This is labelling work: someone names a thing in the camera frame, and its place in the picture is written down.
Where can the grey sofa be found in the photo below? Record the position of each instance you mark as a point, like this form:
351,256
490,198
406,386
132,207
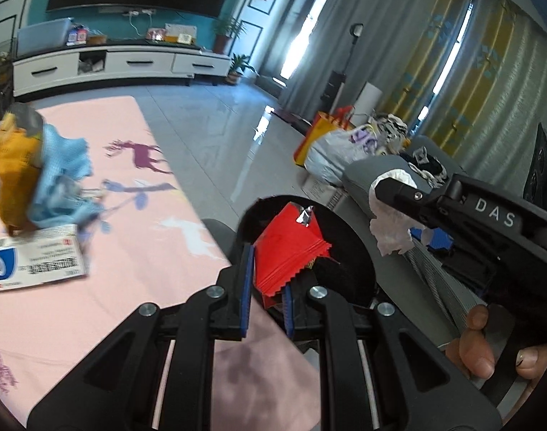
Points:
390,278

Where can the tall potted plant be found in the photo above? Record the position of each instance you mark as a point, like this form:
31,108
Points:
226,31

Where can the white and blue medicine box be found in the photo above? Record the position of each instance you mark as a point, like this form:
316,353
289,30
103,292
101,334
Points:
40,256

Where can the blue face mask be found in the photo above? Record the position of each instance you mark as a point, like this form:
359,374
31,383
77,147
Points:
62,175

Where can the black trash bin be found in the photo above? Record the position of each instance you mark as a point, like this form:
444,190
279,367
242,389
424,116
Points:
349,251

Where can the white tissue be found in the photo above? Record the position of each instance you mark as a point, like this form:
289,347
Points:
390,233

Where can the person's right hand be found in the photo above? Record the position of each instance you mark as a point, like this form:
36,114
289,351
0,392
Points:
475,354

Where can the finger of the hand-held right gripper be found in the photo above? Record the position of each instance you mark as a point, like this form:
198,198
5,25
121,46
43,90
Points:
408,195
439,239

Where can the white desk calendar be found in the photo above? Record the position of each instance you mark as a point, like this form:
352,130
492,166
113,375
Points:
181,33

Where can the black stick vacuum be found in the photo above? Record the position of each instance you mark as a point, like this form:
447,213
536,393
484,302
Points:
343,81

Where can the orange shopping bag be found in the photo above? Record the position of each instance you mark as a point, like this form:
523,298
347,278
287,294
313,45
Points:
320,130

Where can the white tv cabinet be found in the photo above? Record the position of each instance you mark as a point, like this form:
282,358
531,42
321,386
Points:
134,60

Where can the small potted plant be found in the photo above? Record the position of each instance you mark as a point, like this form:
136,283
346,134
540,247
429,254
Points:
239,67

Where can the yellow snack bag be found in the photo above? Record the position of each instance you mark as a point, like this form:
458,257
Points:
13,170

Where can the black and white cloth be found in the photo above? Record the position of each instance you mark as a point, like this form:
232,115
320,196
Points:
390,128

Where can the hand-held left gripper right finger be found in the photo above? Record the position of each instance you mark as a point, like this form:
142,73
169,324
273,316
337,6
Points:
287,312

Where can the red foil wrapper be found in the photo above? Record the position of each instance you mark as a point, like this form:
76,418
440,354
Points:
287,251

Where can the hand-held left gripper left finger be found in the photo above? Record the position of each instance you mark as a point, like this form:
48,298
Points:
247,292

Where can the white paper roll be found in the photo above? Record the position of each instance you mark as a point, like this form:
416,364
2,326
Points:
368,98

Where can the pink printed tablecloth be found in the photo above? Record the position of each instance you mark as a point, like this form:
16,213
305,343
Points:
120,242

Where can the grey storage box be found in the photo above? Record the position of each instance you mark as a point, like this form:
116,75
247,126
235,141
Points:
44,38

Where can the grey white plastic bag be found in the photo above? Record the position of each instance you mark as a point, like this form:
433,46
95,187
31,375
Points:
336,152

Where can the grey and yellow curtain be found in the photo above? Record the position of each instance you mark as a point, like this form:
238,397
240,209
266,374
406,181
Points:
480,54

